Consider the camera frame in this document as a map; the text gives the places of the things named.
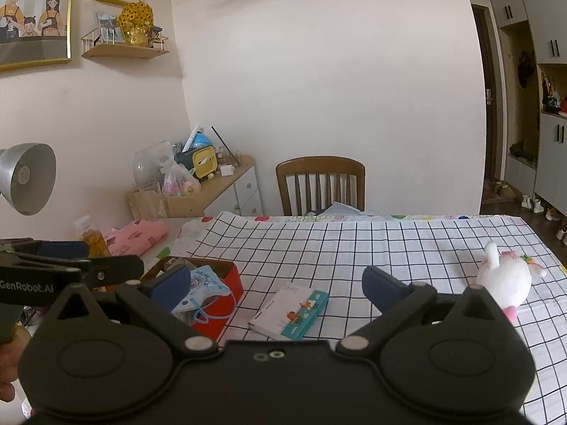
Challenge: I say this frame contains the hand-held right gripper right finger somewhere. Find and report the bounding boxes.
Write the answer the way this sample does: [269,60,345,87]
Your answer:
[335,265,510,357]

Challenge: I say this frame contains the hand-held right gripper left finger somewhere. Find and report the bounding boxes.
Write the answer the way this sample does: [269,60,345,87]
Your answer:
[42,265,220,358]

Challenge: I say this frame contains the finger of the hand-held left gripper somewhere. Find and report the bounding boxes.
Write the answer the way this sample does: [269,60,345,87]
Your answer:
[0,238,90,260]
[90,254,145,291]

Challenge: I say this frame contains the blue face mask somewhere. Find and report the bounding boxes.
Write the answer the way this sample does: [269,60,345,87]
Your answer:
[170,265,236,324]

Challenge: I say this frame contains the red tin box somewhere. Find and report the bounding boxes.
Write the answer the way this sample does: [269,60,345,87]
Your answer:
[140,255,245,342]

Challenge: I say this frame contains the person's left hand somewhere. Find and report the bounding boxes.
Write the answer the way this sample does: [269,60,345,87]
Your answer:
[0,343,21,403]

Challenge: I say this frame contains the bottle of yellow liquid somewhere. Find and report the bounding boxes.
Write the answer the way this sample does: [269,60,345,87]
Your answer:
[73,215,112,258]

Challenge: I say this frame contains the pink printed folded cloth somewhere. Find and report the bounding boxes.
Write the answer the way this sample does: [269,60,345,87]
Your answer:
[103,219,172,258]

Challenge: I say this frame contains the black checked white tablecloth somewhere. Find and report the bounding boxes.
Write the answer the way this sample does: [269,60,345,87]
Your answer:
[175,212,567,425]

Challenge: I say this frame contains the cardboard box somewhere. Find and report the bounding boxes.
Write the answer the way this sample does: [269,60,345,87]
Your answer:
[126,183,207,220]

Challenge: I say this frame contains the grey desk lamp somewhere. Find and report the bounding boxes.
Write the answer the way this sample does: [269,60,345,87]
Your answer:
[0,142,58,217]

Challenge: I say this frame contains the pale blue cloth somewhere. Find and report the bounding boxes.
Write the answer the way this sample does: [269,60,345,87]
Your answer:
[309,201,361,217]

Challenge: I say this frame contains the white and teal book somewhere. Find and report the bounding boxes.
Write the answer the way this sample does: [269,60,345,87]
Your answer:
[247,282,330,342]

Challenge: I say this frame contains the clear bag of sweets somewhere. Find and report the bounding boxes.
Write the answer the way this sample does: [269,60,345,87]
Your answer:
[159,158,203,198]

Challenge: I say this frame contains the clear glass jar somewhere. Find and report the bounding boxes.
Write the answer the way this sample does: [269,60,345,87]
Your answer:
[133,140,176,187]

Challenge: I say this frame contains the wooden cabinet with white drawers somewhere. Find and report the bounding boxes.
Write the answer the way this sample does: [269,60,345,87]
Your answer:
[201,154,265,219]

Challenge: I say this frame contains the yellow and teal tissue box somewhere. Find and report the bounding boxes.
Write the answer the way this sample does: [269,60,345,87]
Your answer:
[174,144,218,181]

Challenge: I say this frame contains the white plush bunny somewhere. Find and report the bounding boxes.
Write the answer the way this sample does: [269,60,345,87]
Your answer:
[476,241,548,325]

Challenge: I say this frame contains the wooden chair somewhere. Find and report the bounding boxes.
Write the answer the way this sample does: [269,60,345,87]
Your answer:
[275,155,367,217]

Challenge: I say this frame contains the white tube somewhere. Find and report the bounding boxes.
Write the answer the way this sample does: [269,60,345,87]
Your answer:
[183,123,201,152]

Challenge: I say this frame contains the thin dark stick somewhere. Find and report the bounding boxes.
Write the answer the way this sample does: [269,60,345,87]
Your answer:
[210,126,242,166]

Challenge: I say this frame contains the dark shoes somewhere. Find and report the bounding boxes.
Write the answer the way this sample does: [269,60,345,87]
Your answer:
[508,142,538,163]

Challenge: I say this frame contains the golden ornament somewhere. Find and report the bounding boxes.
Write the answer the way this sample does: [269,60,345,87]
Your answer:
[118,0,155,47]

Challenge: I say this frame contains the dark door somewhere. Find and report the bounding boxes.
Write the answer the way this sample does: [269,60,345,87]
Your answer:
[470,3,499,205]

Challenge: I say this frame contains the black hanging bag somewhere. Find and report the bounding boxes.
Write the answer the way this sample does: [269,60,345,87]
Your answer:
[517,50,537,90]

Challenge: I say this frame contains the wooden wall shelf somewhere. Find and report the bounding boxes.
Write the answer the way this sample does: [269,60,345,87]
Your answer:
[80,28,170,60]

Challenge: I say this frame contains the small photo frame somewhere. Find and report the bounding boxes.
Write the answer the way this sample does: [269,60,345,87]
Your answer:
[93,11,126,44]

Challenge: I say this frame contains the framed family wall poster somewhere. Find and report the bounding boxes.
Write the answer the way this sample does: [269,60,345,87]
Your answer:
[0,0,76,73]

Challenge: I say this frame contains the grey wall cabinet unit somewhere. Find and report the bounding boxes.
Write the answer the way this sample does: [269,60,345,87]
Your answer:
[488,0,567,227]

